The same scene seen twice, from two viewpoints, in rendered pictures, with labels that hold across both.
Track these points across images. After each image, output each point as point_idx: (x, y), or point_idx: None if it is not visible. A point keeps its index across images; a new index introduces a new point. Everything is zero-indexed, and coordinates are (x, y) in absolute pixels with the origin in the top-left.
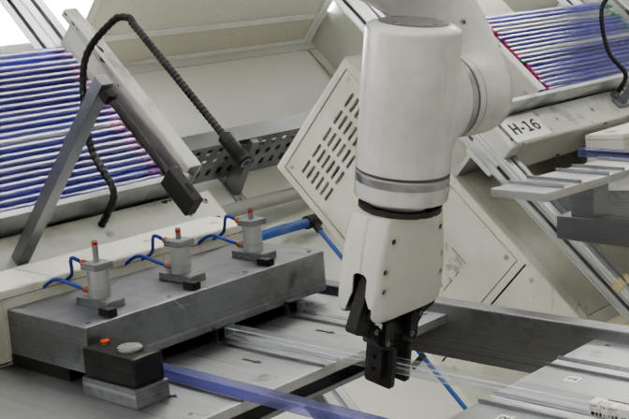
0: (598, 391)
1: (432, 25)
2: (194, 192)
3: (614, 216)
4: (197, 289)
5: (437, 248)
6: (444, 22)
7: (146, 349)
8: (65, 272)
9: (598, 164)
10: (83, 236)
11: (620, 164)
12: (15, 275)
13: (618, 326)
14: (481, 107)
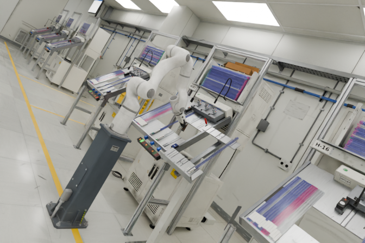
0: (170, 138)
1: (170, 98)
2: (190, 100)
3: (218, 144)
4: (200, 110)
5: (180, 119)
6: (172, 99)
7: (186, 109)
8: (206, 101)
9: (227, 138)
10: (222, 100)
11: (226, 140)
12: (207, 98)
13: (184, 141)
14: (175, 109)
